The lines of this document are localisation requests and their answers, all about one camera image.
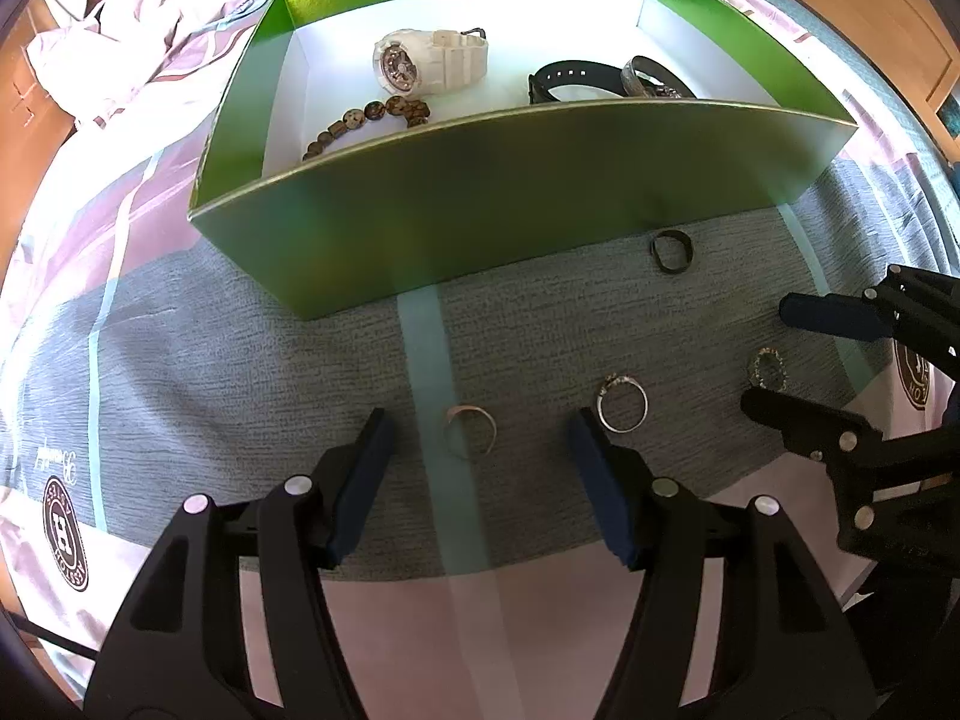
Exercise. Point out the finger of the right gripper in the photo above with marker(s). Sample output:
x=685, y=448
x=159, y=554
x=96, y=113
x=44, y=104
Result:
x=834, y=315
x=809, y=429

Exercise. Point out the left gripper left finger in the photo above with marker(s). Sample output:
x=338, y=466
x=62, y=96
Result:
x=176, y=649

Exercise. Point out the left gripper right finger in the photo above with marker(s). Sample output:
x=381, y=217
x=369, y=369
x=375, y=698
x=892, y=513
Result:
x=784, y=648

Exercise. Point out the white chunky wristwatch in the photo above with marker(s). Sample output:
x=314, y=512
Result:
x=411, y=62

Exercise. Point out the plaid pink grey bedsheet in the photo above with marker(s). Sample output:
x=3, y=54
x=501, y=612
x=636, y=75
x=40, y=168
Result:
x=140, y=366

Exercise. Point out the wooden bed footboard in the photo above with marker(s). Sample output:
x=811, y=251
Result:
x=912, y=47

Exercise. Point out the green cardboard box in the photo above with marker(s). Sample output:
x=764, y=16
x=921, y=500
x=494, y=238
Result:
x=467, y=192

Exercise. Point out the wooden bed headboard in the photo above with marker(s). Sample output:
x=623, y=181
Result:
x=33, y=126

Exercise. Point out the pink crumpled duvet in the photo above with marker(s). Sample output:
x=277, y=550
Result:
x=93, y=69

